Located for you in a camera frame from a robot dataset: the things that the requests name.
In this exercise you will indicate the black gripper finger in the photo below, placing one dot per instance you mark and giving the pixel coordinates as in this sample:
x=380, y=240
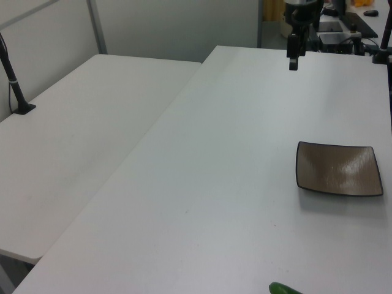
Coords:
x=292, y=50
x=302, y=44

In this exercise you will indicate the robot gripper body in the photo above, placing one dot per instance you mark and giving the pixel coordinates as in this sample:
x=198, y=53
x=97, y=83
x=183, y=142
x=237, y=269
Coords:
x=301, y=15

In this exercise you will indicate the green cucumber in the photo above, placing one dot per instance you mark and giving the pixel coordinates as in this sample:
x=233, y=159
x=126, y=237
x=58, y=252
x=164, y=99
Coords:
x=283, y=289

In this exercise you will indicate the square brown ceramic plate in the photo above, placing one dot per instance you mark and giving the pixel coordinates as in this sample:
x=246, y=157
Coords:
x=337, y=168

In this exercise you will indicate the grey metal box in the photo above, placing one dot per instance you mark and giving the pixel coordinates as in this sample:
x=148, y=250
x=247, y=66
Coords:
x=330, y=27
x=334, y=38

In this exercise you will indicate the black computer mouse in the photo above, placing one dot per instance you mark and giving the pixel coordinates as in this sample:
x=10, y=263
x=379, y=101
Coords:
x=370, y=13

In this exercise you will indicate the black camera stand pole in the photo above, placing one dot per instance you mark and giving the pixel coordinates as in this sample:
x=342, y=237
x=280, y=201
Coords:
x=12, y=82
x=384, y=36

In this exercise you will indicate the grey partition frame post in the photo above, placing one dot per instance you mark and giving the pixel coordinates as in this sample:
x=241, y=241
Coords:
x=97, y=26

